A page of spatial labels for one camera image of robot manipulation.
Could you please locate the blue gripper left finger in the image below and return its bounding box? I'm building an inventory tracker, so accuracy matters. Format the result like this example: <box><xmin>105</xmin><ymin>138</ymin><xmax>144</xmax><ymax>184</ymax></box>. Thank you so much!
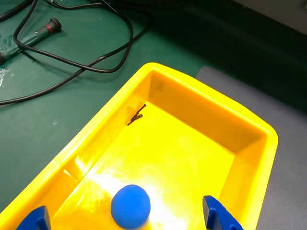
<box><xmin>15</xmin><ymin>205</ymin><xmax>51</xmax><ymax>230</ymax></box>

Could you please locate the long black screw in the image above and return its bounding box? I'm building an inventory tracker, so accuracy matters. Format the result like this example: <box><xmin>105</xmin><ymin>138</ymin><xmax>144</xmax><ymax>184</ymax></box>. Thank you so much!
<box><xmin>127</xmin><ymin>104</ymin><xmax>147</xmax><ymax>127</ymax></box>

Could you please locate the green cutting mat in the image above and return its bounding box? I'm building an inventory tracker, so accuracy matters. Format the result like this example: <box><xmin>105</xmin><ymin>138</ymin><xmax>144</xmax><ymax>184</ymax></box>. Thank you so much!
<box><xmin>0</xmin><ymin>0</ymin><xmax>207</xmax><ymax>214</ymax></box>

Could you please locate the blue ball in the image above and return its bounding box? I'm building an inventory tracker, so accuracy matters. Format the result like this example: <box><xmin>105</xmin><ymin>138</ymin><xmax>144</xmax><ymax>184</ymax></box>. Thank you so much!
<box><xmin>110</xmin><ymin>184</ymin><xmax>152</xmax><ymax>229</ymax></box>

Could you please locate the thick black cable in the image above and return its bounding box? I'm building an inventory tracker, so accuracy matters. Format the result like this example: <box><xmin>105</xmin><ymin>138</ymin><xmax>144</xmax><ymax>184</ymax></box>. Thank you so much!
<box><xmin>0</xmin><ymin>0</ymin><xmax>33</xmax><ymax>23</ymax></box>

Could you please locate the green tool with black handle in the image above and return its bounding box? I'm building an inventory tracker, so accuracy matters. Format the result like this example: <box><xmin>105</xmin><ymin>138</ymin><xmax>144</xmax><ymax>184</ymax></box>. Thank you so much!
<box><xmin>0</xmin><ymin>18</ymin><xmax>62</xmax><ymax>65</ymax></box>

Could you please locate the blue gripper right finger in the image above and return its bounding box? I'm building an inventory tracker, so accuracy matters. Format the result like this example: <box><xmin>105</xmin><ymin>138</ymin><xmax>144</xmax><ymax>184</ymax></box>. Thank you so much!
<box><xmin>202</xmin><ymin>195</ymin><xmax>244</xmax><ymax>230</ymax></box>

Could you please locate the long thin black cable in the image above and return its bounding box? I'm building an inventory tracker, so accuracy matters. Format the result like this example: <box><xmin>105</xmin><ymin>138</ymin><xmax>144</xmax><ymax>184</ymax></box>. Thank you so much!
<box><xmin>0</xmin><ymin>0</ymin><xmax>153</xmax><ymax>106</ymax></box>

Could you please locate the yellow plastic bin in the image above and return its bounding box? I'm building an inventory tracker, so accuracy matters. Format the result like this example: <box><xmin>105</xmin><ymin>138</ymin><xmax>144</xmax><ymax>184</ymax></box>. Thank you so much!
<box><xmin>0</xmin><ymin>62</ymin><xmax>279</xmax><ymax>230</ymax></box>

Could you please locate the looped thin black cable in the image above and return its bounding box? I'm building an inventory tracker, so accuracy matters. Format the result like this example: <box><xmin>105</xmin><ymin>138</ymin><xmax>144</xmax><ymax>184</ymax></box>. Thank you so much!
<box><xmin>13</xmin><ymin>0</ymin><xmax>134</xmax><ymax>73</ymax></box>

